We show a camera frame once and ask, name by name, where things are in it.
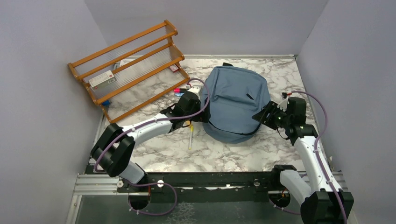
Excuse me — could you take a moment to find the white box on shelf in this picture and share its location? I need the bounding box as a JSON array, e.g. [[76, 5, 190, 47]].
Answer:
[[89, 70, 116, 90]]

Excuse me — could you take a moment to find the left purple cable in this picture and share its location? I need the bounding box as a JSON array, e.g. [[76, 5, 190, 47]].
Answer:
[[92, 77, 211, 217]]

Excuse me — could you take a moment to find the small red white box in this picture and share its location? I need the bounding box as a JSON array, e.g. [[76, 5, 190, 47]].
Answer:
[[169, 64, 180, 72]]

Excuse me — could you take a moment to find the pink black highlighter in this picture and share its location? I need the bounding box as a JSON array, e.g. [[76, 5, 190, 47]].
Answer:
[[173, 88, 189, 94]]

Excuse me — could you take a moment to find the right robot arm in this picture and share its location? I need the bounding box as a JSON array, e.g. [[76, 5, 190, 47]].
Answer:
[[252, 97, 354, 224]]

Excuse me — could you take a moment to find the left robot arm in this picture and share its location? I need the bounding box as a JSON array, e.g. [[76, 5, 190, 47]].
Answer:
[[91, 91, 210, 192]]

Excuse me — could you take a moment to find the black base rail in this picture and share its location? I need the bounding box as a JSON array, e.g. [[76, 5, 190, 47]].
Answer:
[[85, 165, 313, 211]]

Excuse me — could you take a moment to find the wooden shelf rack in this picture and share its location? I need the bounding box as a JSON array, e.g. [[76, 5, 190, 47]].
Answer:
[[68, 20, 189, 123]]

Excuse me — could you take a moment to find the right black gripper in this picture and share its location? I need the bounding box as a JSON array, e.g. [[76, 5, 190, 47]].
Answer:
[[252, 100, 291, 131]]

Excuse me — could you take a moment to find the yellow capped pen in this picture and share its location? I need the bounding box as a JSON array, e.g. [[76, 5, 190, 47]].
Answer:
[[188, 125, 194, 150]]

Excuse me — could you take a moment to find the blue backpack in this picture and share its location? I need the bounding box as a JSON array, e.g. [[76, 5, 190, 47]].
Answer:
[[200, 64, 270, 144]]

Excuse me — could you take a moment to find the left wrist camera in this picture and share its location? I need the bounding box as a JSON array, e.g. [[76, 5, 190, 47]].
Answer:
[[187, 85, 203, 97]]

